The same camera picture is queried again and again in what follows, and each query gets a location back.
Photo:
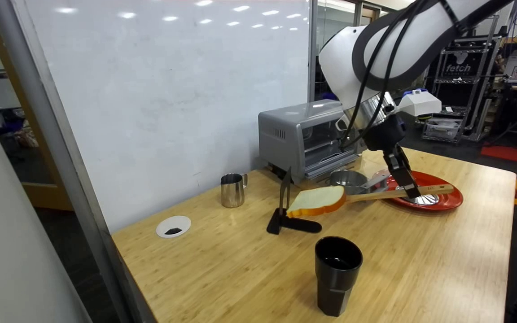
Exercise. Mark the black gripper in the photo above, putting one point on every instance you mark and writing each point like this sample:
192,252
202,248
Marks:
385,137

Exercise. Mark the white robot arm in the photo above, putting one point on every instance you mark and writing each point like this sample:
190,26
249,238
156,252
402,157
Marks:
403,42

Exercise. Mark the grey toaster oven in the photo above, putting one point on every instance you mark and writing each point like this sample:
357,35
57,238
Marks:
296,137

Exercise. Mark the steel pot lid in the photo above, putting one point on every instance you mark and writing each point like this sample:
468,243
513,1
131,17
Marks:
427,200

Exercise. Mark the red round plate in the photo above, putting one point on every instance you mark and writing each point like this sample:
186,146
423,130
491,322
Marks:
445,195

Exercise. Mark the small steel pot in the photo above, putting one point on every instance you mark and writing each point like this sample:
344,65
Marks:
350,180

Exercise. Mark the black equipment rack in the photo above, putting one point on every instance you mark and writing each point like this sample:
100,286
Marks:
468,90

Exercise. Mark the black metal bookend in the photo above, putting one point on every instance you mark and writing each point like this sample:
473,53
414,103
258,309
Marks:
296,225

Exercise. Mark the black plastic cup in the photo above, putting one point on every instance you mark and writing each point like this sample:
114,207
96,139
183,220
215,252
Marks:
339,281

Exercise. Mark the small steel jug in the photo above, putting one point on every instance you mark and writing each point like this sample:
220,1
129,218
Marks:
233,193

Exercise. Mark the white round table grommet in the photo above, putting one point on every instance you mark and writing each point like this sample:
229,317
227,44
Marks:
174,227

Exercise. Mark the grey blue wrist camera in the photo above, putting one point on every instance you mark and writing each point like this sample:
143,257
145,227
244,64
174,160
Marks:
420,103

